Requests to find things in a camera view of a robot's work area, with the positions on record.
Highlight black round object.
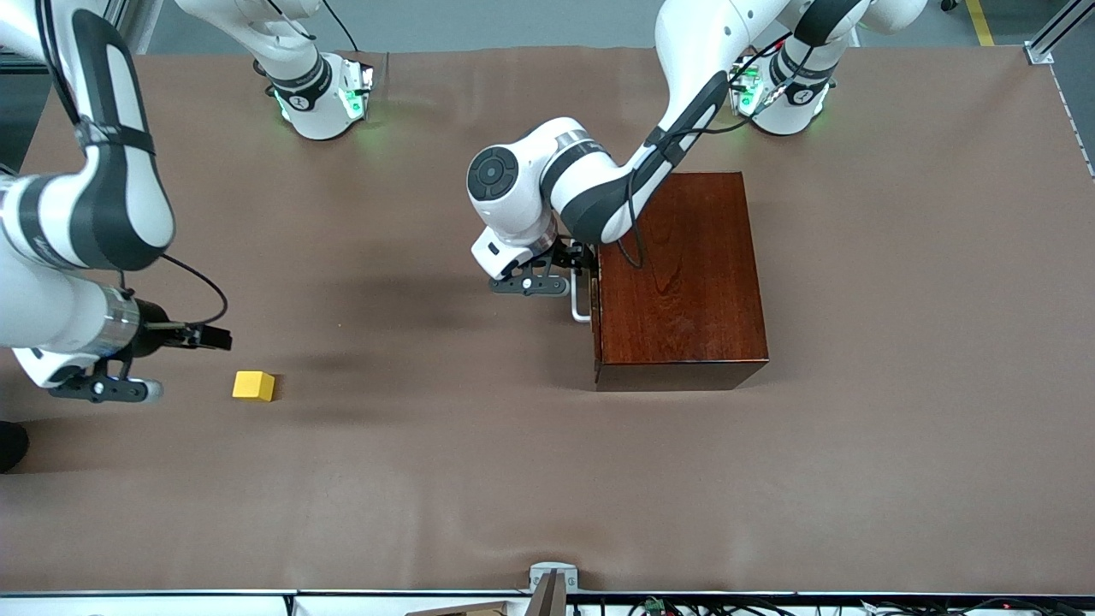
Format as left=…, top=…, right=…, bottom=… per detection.
left=0, top=420, right=30, bottom=474

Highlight black right base cable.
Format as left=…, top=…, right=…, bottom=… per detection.
left=323, top=0, right=360, bottom=52

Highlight aluminium frame profile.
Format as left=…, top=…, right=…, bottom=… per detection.
left=1024, top=0, right=1095, bottom=66

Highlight tan wooden board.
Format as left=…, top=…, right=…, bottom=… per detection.
left=405, top=601, right=507, bottom=616

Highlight wooden drawer with white handle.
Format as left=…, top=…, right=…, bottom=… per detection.
left=571, top=274, right=601, bottom=382

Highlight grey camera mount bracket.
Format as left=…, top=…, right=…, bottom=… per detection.
left=528, top=561, right=579, bottom=616

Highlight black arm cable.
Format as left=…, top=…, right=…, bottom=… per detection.
left=616, top=34, right=801, bottom=269
left=34, top=0, right=230, bottom=328

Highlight grey aluminium frame rack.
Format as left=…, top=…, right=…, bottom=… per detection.
left=107, top=0, right=163, bottom=54

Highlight dark wooden drawer cabinet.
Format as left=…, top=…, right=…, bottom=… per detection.
left=593, top=171, right=769, bottom=393

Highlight brown table cover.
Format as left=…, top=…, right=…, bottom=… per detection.
left=0, top=44, right=1095, bottom=595

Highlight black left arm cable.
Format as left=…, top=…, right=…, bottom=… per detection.
left=616, top=34, right=801, bottom=269

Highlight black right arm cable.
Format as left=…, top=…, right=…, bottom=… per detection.
left=34, top=0, right=230, bottom=328

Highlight yellow block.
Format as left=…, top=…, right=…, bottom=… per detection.
left=232, top=370, right=276, bottom=403

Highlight white table edge rail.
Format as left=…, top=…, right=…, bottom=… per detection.
left=0, top=589, right=1095, bottom=616

